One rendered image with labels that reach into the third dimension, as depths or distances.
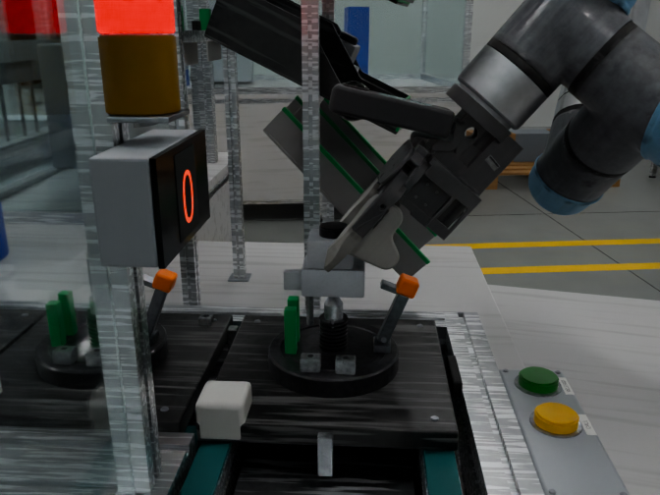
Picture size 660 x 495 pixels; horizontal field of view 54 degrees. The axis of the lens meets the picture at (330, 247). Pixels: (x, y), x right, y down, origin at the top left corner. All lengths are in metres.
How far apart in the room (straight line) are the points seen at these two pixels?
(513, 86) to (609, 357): 0.55
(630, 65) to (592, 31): 0.04
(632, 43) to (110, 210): 0.43
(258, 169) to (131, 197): 4.16
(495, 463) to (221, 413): 0.25
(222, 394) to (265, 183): 4.00
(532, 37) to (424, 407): 0.35
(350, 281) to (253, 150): 3.92
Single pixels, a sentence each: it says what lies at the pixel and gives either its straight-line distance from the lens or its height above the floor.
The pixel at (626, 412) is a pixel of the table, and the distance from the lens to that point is 0.92.
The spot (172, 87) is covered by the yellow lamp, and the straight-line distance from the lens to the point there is 0.45.
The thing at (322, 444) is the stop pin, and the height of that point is 0.96.
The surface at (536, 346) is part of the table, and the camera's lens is 1.04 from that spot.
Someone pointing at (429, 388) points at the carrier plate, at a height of 0.97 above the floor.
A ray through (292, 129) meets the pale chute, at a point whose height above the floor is 1.19.
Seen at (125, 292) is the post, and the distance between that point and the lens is 0.49.
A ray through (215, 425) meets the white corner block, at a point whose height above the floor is 0.97.
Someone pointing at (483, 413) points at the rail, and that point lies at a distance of 0.67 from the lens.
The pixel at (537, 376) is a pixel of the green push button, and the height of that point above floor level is 0.97.
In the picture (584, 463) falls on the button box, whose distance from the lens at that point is 0.63.
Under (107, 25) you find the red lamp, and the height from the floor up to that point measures 1.32.
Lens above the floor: 1.31
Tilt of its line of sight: 19 degrees down
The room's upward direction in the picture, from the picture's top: straight up
